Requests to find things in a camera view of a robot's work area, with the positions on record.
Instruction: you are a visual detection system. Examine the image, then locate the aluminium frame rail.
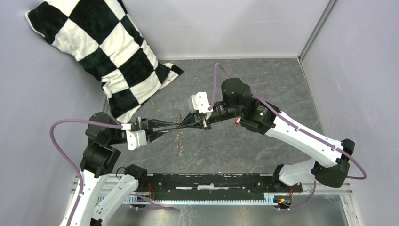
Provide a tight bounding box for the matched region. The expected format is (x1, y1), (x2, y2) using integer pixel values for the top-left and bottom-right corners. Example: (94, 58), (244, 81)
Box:
(68, 174), (359, 225)

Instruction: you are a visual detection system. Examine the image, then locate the black white checkered pillow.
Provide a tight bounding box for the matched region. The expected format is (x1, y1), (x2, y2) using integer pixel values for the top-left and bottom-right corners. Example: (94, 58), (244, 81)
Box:
(25, 0), (183, 123)

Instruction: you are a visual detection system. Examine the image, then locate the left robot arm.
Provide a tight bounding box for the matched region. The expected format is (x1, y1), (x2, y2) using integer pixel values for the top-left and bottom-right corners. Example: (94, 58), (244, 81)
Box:
(50, 112), (176, 226)

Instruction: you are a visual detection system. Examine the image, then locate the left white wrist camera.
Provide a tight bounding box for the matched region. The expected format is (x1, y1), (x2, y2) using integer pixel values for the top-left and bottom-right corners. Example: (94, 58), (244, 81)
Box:
(126, 130), (147, 151)

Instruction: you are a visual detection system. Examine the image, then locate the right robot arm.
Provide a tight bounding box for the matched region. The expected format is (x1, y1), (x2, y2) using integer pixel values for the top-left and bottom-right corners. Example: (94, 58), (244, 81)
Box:
(184, 78), (355, 192)

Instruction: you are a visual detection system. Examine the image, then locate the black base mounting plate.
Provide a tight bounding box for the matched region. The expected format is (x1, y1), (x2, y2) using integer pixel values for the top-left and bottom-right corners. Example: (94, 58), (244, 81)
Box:
(136, 173), (303, 201)

